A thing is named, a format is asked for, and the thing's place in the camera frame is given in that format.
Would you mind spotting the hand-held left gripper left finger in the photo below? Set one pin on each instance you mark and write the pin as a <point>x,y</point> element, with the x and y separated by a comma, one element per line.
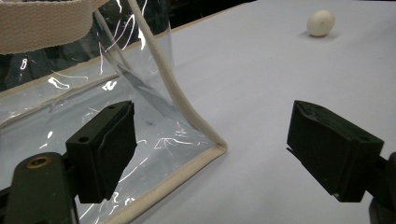
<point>102,149</point>

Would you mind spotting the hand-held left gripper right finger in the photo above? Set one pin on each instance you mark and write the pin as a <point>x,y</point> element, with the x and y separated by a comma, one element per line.
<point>330,149</point>

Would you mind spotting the clear plastic bag beige trim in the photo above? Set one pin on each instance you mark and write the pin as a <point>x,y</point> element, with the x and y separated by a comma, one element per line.
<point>174,149</point>

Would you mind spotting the white egg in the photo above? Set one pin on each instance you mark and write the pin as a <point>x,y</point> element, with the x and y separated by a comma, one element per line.
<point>320,23</point>

